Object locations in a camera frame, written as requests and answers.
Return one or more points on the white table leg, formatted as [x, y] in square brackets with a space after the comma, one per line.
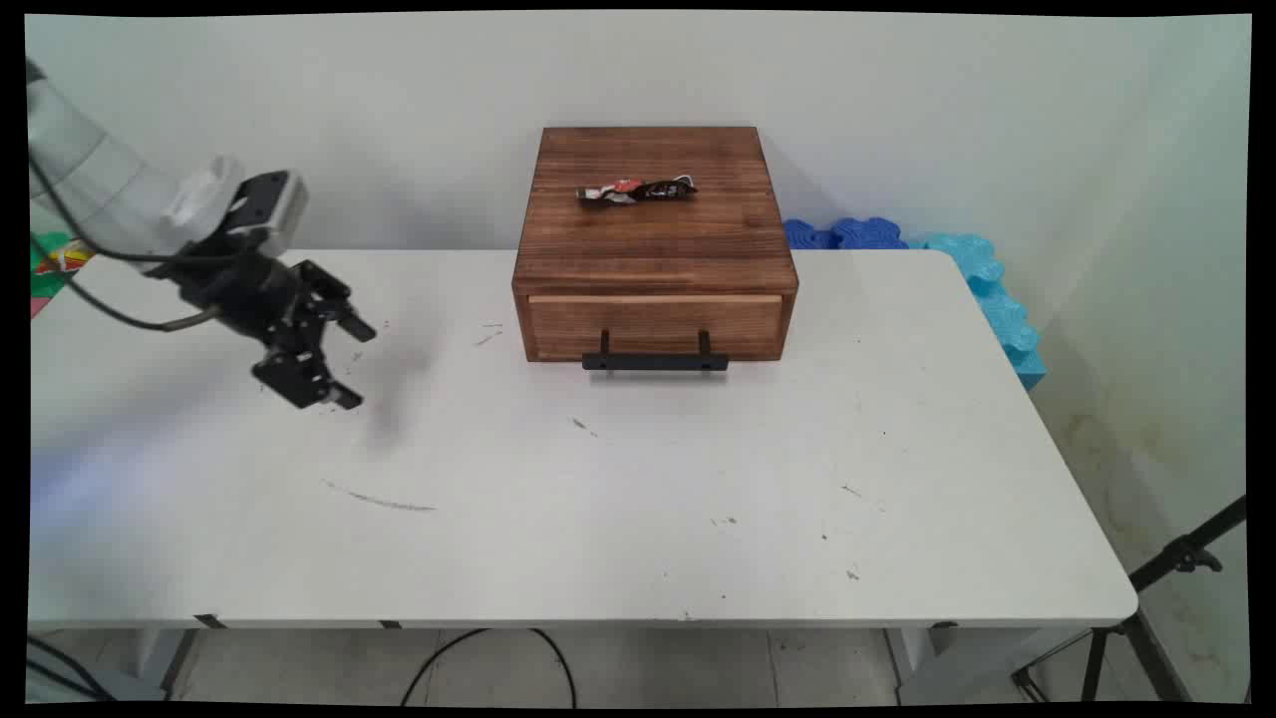
[164, 658]
[957, 663]

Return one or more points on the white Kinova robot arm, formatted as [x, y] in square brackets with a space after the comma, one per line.
[95, 175]

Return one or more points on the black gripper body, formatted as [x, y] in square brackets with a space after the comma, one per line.
[239, 291]

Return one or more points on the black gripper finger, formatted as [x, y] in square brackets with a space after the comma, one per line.
[299, 377]
[327, 294]

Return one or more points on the green red colourful packaging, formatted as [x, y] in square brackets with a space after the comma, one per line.
[50, 267]

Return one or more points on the dark blue foam mat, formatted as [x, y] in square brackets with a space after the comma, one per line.
[847, 235]

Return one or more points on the light blue foam mat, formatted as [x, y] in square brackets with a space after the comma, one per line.
[997, 299]

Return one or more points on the crumpled snack wrapper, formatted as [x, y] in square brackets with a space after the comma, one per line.
[633, 190]

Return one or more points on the dark wooden drawer cabinet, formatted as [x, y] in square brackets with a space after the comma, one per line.
[653, 239]

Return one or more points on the black tripod stand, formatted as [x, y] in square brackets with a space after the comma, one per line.
[1156, 573]

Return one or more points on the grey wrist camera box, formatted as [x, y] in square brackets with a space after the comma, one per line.
[281, 204]

